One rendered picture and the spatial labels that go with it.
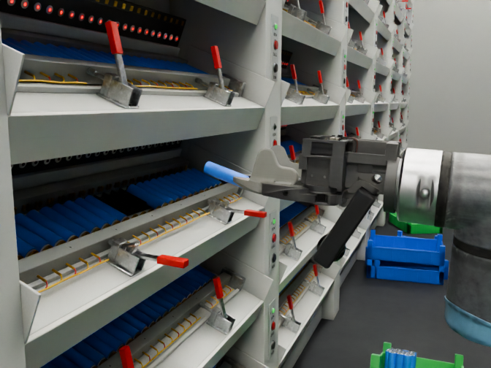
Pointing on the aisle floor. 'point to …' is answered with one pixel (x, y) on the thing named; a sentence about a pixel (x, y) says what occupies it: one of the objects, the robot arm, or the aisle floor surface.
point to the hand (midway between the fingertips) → (245, 184)
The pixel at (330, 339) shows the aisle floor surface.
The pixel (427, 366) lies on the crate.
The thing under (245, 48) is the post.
